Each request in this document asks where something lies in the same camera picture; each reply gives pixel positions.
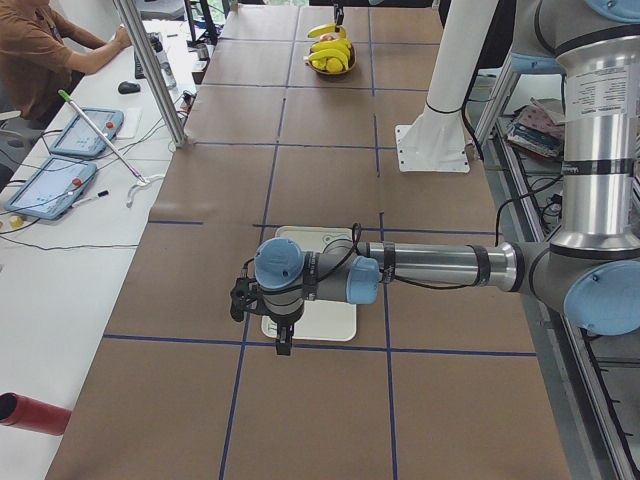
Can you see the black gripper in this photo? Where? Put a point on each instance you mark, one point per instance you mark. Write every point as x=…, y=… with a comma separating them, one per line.
x=339, y=13
x=283, y=322

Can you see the yellow banana carried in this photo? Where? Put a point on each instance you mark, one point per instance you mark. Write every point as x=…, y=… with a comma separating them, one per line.
x=332, y=30

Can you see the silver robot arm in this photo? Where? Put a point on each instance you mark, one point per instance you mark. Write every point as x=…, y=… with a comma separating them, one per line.
x=588, y=272

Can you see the brown wicker basket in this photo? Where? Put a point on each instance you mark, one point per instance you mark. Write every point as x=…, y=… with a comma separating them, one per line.
x=352, y=61

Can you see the yellow banana middle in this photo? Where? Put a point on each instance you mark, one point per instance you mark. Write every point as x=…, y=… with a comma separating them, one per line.
x=341, y=44

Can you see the yellow banana right curved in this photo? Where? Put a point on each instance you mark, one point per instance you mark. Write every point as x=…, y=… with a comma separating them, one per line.
x=318, y=59

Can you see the yellow lemon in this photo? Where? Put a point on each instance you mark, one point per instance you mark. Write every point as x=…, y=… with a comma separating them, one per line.
x=334, y=65

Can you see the white bear tray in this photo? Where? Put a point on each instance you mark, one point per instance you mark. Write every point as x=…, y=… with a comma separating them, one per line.
x=330, y=320

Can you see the metal cup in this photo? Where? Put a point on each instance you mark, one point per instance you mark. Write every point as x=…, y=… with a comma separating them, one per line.
x=202, y=51

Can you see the clear water bottle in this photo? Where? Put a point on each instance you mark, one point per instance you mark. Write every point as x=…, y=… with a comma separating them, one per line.
x=161, y=55

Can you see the white plastic hook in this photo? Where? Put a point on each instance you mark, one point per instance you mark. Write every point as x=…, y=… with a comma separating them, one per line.
x=140, y=187

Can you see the black computer mouse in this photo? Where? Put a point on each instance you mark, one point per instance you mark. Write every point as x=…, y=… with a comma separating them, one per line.
x=126, y=87

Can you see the stack of fabric books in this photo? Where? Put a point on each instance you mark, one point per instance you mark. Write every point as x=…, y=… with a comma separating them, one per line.
x=539, y=128

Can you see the white paper pad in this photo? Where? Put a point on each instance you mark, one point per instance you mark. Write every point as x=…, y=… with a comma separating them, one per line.
x=130, y=124

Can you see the black marker pen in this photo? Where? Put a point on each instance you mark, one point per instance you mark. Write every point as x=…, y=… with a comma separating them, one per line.
x=91, y=198

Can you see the red fire extinguisher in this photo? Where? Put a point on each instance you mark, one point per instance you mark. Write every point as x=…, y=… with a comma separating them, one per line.
x=26, y=413

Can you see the lower blue teach pendant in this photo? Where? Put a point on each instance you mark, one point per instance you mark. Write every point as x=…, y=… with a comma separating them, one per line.
x=51, y=191

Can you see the blue teach pendant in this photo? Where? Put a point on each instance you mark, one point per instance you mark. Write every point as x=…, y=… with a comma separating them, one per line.
x=79, y=140
x=51, y=191

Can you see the upper blue teach pendant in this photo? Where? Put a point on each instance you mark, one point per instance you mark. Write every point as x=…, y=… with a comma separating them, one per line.
x=79, y=140

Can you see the white stick green tip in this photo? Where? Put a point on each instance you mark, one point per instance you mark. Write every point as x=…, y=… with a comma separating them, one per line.
x=66, y=97

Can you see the seated person brown shirt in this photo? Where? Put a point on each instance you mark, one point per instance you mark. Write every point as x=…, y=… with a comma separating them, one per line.
x=43, y=53

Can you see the white pedestal column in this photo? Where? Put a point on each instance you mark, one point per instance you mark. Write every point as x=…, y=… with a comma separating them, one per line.
x=435, y=141

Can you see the aluminium frame post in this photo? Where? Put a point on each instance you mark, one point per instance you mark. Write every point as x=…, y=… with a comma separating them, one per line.
x=133, y=23

